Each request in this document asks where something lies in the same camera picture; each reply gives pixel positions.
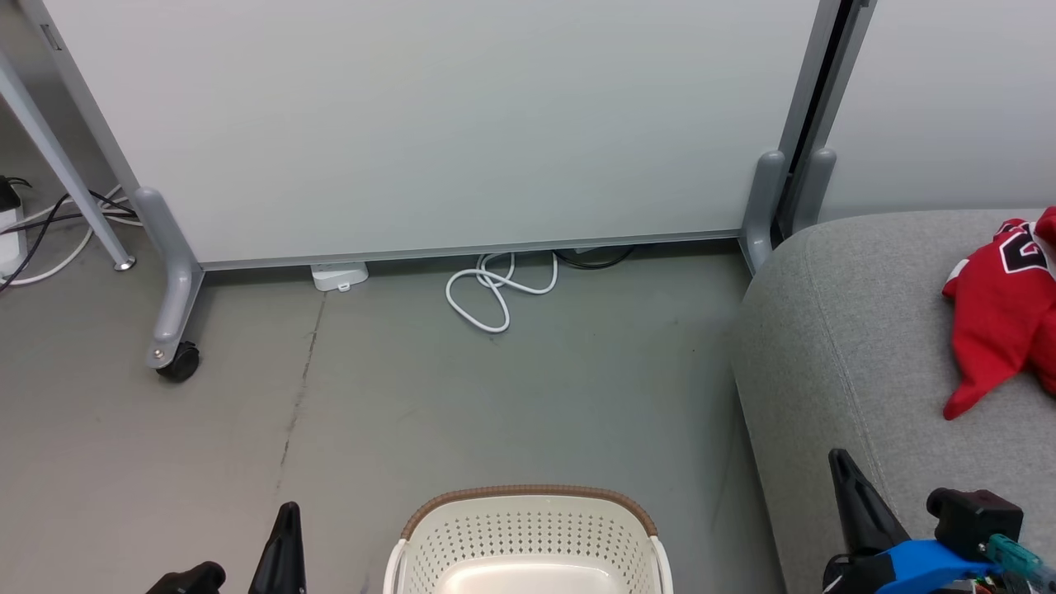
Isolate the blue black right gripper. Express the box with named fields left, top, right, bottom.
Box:
left=823, top=449, right=1004, bottom=594

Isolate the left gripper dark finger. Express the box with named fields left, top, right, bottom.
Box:
left=247, top=501, right=308, bottom=594

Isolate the red jersey black number print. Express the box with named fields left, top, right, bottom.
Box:
left=943, top=216, right=1056, bottom=422

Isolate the cream laundry basket brown rim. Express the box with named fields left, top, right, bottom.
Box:
left=384, top=485, right=673, bottom=594

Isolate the grey fabric sofa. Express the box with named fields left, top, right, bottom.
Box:
left=730, top=208, right=1056, bottom=594

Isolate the teal right gripper connector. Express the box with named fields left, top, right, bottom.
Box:
left=986, top=534, right=1056, bottom=592

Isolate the black caster wheel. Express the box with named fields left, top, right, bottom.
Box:
left=157, top=341, right=201, bottom=384

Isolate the white power adapter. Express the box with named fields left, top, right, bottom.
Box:
left=311, top=262, right=370, bottom=293

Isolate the long grey partition foot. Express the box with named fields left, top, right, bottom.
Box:
left=132, top=186, right=205, bottom=370

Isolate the short grey partition foot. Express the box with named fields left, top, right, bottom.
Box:
left=740, top=148, right=787, bottom=274
left=792, top=147, right=837, bottom=237

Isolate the white power strip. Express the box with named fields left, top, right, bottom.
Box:
left=0, top=186, right=28, bottom=278

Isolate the narrow white partition panel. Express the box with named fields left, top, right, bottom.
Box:
left=792, top=0, right=1056, bottom=224

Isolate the wide white partition panel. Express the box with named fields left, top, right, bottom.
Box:
left=16, top=0, right=844, bottom=272

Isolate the grey metal table leg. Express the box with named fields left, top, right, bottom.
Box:
left=0, top=49, right=138, bottom=271

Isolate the looped white floor cable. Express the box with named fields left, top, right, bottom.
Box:
left=445, top=251, right=560, bottom=335

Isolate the black cable under partition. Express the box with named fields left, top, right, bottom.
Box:
left=551, top=245, right=637, bottom=271

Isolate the black floor cable by table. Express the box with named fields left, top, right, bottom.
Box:
left=0, top=175, right=141, bottom=295

